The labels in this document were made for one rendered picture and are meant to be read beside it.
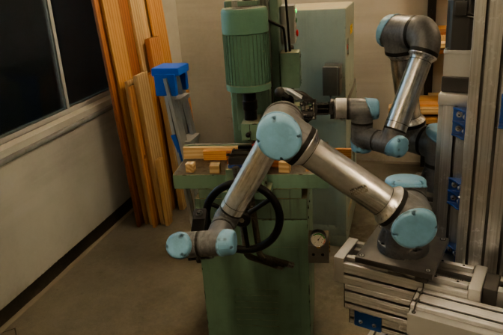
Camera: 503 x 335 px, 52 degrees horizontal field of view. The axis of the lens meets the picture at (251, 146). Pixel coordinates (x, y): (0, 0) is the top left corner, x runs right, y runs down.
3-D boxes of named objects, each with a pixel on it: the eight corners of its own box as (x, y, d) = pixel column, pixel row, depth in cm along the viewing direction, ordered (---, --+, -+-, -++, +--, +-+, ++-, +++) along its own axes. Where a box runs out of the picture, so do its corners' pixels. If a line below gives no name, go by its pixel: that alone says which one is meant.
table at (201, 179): (166, 200, 194) (164, 185, 192) (186, 169, 223) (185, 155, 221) (330, 200, 186) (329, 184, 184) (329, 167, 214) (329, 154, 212)
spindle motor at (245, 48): (222, 95, 196) (215, 10, 186) (230, 84, 212) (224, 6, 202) (269, 93, 193) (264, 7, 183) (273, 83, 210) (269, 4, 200)
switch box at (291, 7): (281, 44, 222) (279, 6, 217) (283, 41, 232) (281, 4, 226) (296, 43, 221) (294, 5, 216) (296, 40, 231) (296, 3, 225)
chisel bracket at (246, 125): (242, 144, 206) (240, 123, 203) (246, 133, 219) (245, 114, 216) (260, 143, 204) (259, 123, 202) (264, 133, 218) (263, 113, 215)
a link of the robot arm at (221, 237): (237, 217, 154) (201, 220, 156) (230, 236, 144) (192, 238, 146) (241, 241, 157) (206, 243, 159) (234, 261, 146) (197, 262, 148)
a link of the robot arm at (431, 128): (444, 170, 185) (447, 134, 181) (414, 160, 196) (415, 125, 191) (465, 161, 191) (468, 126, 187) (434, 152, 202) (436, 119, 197)
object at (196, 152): (183, 158, 218) (182, 147, 216) (185, 157, 220) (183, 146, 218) (328, 157, 209) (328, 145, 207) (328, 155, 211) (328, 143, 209)
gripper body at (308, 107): (299, 98, 179) (334, 97, 177) (299, 98, 187) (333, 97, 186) (299, 120, 179) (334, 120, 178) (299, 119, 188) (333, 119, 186)
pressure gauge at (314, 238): (310, 251, 197) (309, 232, 194) (310, 246, 201) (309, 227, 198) (326, 251, 196) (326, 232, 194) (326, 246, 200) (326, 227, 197)
